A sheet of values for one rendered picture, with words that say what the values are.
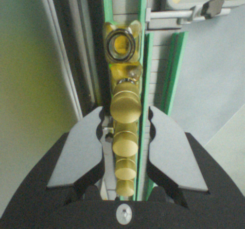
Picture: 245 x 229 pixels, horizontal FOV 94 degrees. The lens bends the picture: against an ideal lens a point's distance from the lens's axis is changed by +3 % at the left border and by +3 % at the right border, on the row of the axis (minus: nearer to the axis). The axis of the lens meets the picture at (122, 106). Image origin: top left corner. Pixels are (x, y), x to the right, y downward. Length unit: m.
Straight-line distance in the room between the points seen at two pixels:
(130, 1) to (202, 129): 0.69
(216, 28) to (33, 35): 0.56
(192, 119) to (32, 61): 0.70
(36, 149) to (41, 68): 0.12
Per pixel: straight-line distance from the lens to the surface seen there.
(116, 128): 0.17
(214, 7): 0.29
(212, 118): 0.78
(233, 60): 0.67
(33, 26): 0.23
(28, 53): 0.21
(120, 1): 0.39
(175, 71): 0.33
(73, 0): 0.51
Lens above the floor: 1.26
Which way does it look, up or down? 59 degrees down
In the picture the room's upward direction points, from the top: 176 degrees counter-clockwise
